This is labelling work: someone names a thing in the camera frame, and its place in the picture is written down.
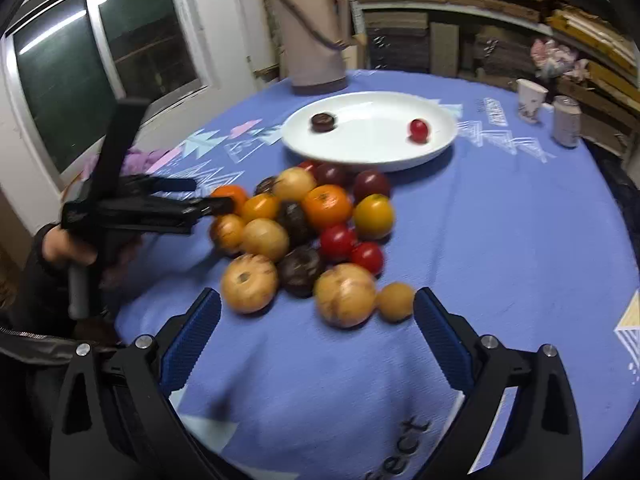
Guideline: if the dark purple plum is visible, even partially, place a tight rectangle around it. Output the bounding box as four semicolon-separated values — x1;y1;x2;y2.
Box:
316;162;349;188
352;170;392;204

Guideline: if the white oval plate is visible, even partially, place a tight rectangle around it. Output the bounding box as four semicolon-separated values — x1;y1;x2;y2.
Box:
280;91;458;172

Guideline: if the blue patterned tablecloth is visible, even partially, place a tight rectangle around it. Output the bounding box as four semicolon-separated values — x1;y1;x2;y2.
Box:
79;69;640;480

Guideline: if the pale tan fruit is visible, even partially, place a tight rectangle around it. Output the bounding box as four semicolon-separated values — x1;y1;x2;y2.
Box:
272;167;317;203

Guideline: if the red tomato near plate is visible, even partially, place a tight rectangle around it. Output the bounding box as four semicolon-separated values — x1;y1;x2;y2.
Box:
298;159;319;174

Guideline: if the small tan longan fruit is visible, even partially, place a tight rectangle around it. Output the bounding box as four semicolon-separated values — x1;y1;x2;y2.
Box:
376;282;416;323

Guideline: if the shelf with stacked boards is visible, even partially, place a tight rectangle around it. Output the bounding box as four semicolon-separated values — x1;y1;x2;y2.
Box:
259;0;640;156

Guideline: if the dark water chestnut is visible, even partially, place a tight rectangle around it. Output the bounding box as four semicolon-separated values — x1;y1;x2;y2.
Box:
310;113;336;133

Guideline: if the pink crumpled cloth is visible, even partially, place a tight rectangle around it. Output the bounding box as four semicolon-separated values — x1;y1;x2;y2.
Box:
530;38;589;82

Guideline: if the small orange tangerine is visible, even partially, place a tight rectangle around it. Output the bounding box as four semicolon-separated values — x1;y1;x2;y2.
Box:
210;184;248;216

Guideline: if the yellow orange citrus fruit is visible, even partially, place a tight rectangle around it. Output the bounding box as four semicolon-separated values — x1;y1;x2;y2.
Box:
352;194;395;240

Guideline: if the large dark mangosteen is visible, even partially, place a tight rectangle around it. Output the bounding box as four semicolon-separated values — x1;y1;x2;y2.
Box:
278;246;326;298

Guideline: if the large tan passion fruit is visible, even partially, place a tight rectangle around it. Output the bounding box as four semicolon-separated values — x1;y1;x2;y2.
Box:
314;263;376;330

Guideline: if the red cherry tomato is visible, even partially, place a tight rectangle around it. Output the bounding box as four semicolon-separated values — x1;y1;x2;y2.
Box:
409;119;430;144

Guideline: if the tan speckled fruit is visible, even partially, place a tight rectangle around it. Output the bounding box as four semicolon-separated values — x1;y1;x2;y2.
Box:
209;214;245;256

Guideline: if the purple cloth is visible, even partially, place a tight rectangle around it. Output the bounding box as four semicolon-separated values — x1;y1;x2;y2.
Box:
80;148;167;181

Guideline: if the tan round fruit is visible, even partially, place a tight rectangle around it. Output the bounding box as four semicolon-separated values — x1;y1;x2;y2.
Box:
220;254;279;314

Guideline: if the grey drink can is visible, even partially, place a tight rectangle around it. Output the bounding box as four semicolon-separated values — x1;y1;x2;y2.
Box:
552;96;582;148

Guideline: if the beige thermos jug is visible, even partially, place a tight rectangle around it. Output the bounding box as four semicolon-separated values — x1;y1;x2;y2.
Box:
271;0;352;96

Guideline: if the window with metal frame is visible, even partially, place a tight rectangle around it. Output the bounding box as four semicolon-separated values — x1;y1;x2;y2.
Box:
1;0;220;188

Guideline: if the person's left hand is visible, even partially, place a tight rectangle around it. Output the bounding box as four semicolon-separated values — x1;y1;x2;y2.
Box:
41;226;144;288

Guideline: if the large orange tangerine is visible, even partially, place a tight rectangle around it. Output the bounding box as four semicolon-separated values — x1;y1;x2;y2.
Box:
300;184;354;231

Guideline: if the white paper cup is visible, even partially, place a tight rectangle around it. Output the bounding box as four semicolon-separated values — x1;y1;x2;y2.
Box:
516;78;548;124

